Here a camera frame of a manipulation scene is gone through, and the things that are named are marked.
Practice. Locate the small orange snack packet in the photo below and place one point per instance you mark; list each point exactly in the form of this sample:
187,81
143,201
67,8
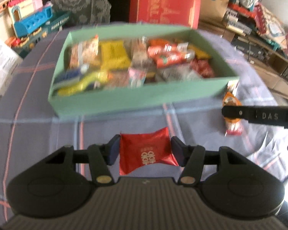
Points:
230,114

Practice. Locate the Thomas toy train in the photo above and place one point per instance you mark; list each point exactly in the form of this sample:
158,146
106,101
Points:
246,7

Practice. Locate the red Global gift box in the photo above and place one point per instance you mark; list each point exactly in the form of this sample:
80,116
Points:
183,12

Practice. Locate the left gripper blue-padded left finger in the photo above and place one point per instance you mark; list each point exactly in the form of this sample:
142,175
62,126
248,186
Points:
100,157

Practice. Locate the orange red long packet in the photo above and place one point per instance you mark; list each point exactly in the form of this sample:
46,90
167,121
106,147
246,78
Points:
164,56

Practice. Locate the grey white candy wrapper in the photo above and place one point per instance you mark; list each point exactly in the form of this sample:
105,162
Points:
181,72

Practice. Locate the Home Kitchen toy set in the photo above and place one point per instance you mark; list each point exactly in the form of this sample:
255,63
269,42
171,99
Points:
32,29

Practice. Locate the plaid blue-grey bedspread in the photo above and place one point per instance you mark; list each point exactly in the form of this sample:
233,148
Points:
30,130

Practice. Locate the blue silver wafer packet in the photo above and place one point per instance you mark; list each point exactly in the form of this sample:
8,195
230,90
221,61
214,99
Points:
70,77

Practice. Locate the peanut snack clear packet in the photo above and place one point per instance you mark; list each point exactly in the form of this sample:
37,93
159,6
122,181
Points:
85,52

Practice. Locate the mint green cardboard tray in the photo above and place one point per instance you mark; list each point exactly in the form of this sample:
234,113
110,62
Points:
131,66

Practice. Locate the yellow cartoon chips packet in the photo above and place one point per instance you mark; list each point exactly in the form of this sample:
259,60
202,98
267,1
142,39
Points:
92,80

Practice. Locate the pink vitamin C sachet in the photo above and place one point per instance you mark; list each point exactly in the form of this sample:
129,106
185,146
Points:
136,77

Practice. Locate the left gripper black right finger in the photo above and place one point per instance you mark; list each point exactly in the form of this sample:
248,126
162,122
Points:
190,158

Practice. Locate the pink white toy house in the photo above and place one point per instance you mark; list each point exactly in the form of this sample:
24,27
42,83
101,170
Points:
20,9

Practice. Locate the clear bread stick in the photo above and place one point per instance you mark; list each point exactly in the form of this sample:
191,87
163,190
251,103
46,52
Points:
139,52

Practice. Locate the yellow snack packet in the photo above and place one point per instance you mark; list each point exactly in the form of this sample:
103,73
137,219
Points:
114,55

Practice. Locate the grey lace cushion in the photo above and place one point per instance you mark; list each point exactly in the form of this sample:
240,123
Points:
84,12

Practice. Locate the yellow mango dried fruit packet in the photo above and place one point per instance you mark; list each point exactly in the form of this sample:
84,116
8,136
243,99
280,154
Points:
200,54

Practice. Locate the black audio device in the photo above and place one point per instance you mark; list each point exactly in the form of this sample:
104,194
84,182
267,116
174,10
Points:
249,48

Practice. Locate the dark red gold packet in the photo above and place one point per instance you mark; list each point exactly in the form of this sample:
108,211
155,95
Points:
117,79

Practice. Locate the wooden low cabinet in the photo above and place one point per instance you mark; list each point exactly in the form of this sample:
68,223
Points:
271,65

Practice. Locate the red rainbow candy packet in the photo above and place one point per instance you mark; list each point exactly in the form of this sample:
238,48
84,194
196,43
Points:
203,68

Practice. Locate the small red square packet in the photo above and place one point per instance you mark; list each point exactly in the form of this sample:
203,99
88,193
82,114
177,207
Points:
138,150

